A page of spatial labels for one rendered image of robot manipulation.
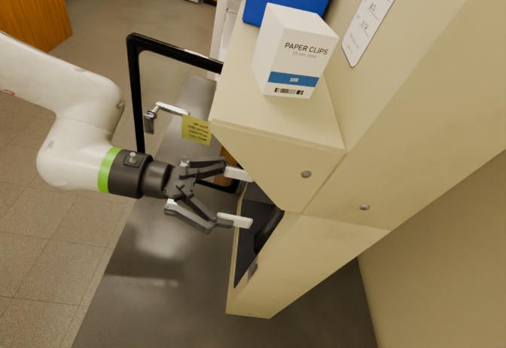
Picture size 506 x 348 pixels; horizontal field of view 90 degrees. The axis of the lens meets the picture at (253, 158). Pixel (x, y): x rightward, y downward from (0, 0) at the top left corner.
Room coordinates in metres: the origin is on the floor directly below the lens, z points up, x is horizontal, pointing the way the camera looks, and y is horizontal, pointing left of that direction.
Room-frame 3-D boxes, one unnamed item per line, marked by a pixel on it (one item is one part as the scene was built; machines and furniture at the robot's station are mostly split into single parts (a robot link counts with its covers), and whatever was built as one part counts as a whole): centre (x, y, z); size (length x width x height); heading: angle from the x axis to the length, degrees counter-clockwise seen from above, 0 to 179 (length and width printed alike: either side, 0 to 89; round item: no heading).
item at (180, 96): (0.46, 0.16, 1.19); 0.30 x 0.01 x 0.40; 95
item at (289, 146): (0.31, 0.02, 1.46); 0.32 x 0.11 x 0.10; 12
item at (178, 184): (0.27, 0.07, 1.19); 0.11 x 0.01 x 0.04; 66
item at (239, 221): (0.26, -0.01, 1.19); 0.07 x 0.01 x 0.03; 101
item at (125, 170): (0.28, 0.21, 1.19); 0.09 x 0.06 x 0.12; 11
